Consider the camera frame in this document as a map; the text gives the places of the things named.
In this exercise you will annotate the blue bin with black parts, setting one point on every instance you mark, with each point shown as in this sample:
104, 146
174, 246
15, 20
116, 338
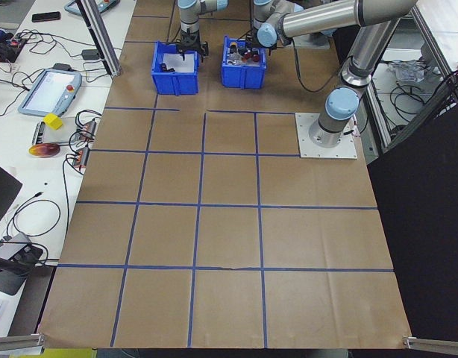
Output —
175, 84

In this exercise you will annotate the yellow black push button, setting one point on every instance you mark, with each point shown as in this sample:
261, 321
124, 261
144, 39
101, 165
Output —
233, 45

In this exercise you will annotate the black flat mat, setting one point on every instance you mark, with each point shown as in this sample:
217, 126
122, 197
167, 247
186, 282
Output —
1, 194

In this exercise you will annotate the black frame cover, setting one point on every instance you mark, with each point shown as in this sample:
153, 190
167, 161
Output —
423, 223
341, 48

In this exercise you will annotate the yellow green item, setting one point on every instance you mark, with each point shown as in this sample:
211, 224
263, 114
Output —
65, 353

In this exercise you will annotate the light blue teach pendant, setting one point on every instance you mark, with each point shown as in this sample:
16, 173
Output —
73, 7
50, 93

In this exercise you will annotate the aluminium profile bar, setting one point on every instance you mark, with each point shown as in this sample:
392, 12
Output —
16, 343
434, 342

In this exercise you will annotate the orange red disc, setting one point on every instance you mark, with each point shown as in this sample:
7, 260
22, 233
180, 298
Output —
44, 150

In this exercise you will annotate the silver metal frame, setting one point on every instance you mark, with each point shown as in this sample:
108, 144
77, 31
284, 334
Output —
432, 44

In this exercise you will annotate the white square base plate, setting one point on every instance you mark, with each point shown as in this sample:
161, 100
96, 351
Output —
318, 45
307, 149

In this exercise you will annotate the grey plastic box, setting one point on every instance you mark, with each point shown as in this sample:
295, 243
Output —
63, 67

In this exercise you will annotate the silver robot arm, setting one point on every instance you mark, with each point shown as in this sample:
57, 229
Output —
370, 48
189, 18

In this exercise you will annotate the dark grey power adapter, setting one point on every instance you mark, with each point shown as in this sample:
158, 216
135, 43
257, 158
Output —
89, 54

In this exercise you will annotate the black button box device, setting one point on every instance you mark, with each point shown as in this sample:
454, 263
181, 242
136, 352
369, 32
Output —
27, 255

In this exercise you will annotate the aluminium frame post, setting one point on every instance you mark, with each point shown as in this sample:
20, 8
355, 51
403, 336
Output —
102, 41

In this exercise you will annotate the white flat pad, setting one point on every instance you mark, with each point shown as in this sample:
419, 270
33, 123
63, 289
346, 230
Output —
57, 137

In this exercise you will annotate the white side desk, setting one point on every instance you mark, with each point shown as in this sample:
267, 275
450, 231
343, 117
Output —
35, 175

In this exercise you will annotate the silver metal box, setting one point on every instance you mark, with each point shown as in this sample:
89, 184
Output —
38, 133

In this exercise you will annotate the yellow cube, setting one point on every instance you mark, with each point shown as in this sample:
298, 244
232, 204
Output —
52, 122

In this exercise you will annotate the grey hub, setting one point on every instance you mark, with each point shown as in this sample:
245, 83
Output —
9, 248

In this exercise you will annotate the silver clear button part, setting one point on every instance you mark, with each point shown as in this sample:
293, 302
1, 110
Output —
234, 59

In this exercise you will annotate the grey desktop device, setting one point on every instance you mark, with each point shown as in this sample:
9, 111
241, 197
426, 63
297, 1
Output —
5, 281

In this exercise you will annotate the blue bin with buttons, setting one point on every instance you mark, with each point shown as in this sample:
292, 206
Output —
244, 78

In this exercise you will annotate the crumpled white plastic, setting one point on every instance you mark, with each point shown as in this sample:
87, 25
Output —
406, 71

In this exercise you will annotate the black smartphone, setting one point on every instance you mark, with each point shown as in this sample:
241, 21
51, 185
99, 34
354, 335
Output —
46, 16

